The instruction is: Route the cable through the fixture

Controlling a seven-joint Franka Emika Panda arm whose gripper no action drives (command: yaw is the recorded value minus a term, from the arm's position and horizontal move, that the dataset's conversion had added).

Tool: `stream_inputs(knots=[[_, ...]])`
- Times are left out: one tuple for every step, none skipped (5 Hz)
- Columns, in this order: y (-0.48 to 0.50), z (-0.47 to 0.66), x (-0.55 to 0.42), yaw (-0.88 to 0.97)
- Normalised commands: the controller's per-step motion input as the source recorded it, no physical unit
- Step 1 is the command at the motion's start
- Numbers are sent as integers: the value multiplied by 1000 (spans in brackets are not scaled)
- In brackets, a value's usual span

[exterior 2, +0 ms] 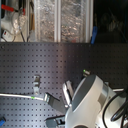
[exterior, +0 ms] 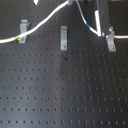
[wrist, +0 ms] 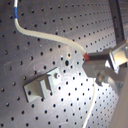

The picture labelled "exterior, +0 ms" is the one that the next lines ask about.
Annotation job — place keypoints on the right grey cable clip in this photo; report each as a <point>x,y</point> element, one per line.
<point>110,40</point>

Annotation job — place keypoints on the grey cable clip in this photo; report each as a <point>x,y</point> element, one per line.
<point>110,40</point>
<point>63,45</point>
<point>24,26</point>

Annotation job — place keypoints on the dark metal gripper finger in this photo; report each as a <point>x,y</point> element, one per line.
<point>102,18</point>

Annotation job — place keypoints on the grey clip at top edge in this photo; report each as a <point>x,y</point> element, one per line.
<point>70,2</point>

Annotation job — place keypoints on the middle grey cable clip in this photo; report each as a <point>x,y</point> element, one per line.
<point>63,45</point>

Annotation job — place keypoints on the left grey cable clip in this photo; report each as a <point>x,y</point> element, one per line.
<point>24,26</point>

